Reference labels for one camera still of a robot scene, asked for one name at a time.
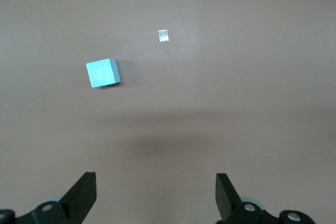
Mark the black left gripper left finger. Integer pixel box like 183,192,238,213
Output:
15,172,97,224

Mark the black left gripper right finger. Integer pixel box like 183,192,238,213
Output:
215,173,316,224

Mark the light blue cube block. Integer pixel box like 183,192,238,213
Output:
86,58,122,88

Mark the small clear tape piece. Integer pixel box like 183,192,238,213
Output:
158,29,169,43

